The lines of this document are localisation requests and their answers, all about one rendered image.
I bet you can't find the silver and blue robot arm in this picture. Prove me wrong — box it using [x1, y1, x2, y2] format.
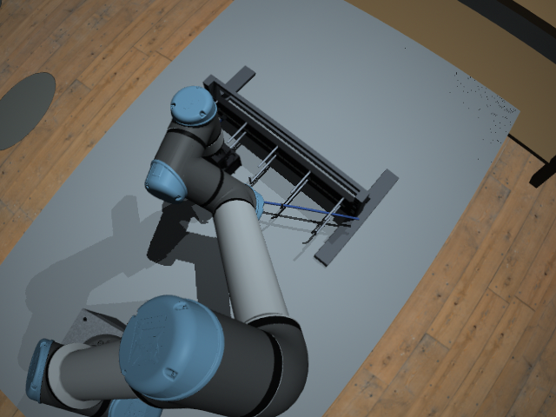
[26, 86, 308, 417]

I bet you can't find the black network patch panel rack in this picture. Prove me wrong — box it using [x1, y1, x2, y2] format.
[203, 65, 399, 266]

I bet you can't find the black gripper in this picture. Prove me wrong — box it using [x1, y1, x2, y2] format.
[202, 140, 242, 175]

